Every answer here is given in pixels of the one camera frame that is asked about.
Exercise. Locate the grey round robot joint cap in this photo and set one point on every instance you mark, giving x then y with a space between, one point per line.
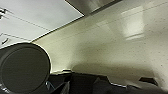
23 70

